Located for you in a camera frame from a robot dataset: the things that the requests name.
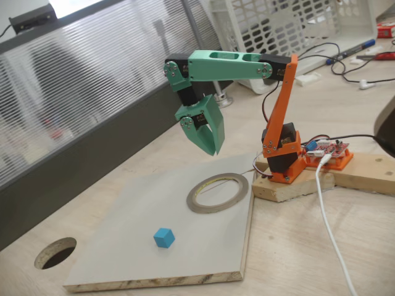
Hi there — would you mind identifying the thin black cable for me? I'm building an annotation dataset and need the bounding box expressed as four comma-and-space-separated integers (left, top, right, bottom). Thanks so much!
296, 42, 395, 84

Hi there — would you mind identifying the white plastic basket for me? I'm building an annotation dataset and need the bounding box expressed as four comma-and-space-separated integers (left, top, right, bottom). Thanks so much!
209, 0, 379, 95

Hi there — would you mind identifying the light wooden block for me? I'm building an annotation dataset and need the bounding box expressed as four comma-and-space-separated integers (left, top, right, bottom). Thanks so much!
251, 160, 336, 203

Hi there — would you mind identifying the blue cube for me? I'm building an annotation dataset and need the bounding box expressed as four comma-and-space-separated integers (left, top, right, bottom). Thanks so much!
153, 227, 176, 249

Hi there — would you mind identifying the red handled tool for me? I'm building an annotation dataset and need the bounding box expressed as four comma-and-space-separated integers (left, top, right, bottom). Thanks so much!
356, 51, 395, 62

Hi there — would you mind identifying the black box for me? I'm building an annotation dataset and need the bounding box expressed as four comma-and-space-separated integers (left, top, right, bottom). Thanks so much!
8, 2, 58, 33

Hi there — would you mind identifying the grey tape ring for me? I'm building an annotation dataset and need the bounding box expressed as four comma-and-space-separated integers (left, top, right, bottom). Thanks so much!
186, 172, 249, 214

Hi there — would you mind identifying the black power cable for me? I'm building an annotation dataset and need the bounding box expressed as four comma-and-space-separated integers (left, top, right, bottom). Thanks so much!
301, 133, 380, 146

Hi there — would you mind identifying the grey wooden board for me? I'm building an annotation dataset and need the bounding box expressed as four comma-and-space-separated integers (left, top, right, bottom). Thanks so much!
63, 150, 259, 293

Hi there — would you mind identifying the blue capped marker pen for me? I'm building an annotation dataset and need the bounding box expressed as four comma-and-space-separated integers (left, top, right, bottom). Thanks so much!
326, 39, 376, 65

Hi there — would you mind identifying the metal partition post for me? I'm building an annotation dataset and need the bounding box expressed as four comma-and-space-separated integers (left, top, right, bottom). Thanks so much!
181, 0, 235, 109

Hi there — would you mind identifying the white usb cable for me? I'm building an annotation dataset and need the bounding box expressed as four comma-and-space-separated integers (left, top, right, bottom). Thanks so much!
314, 154, 359, 296

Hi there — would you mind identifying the red box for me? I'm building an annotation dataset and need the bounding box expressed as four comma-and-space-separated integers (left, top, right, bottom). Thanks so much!
376, 24, 395, 39

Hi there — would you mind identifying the white red black servo wire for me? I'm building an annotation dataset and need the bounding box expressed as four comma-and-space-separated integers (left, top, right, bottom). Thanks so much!
262, 80, 286, 125
252, 150, 274, 180

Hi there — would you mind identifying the light wooden plank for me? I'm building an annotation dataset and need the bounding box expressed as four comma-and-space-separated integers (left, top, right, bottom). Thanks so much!
256, 150, 395, 195

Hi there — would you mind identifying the red controller board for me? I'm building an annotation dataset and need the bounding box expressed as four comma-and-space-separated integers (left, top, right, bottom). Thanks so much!
304, 139, 351, 160

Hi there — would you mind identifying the dark rounded object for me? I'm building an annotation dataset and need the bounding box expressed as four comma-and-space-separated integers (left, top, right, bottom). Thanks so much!
373, 94, 395, 155

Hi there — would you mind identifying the frosted glass desk partition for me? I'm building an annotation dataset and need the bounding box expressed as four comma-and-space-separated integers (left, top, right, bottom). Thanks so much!
0, 0, 235, 251

